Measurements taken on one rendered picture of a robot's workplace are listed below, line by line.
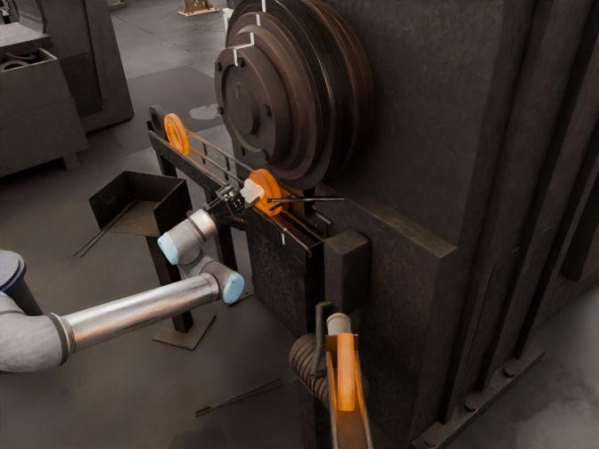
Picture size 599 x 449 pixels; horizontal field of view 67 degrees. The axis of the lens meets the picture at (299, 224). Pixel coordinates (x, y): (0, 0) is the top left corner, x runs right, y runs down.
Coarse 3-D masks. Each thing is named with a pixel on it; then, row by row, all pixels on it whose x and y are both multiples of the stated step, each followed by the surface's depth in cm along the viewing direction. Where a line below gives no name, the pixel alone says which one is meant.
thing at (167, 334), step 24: (96, 192) 157; (120, 192) 168; (144, 192) 172; (168, 192) 168; (96, 216) 158; (144, 216) 165; (168, 216) 155; (168, 264) 174; (192, 312) 206; (168, 336) 195; (192, 336) 194
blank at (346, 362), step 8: (344, 336) 94; (352, 336) 94; (344, 344) 92; (352, 344) 92; (344, 352) 90; (352, 352) 90; (344, 360) 89; (352, 360) 89; (344, 368) 88; (352, 368) 88; (344, 376) 88; (352, 376) 88; (344, 384) 88; (352, 384) 88; (344, 392) 88; (352, 392) 88; (344, 400) 89; (352, 400) 89; (344, 408) 91; (352, 408) 90
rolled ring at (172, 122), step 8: (168, 120) 194; (176, 120) 191; (168, 128) 201; (176, 128) 190; (184, 128) 191; (168, 136) 204; (184, 136) 191; (176, 144) 203; (184, 144) 193; (184, 152) 196
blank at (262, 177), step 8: (256, 176) 144; (264, 176) 140; (272, 176) 141; (264, 184) 141; (272, 184) 139; (272, 192) 139; (280, 192) 141; (264, 200) 148; (264, 208) 147; (280, 208) 144
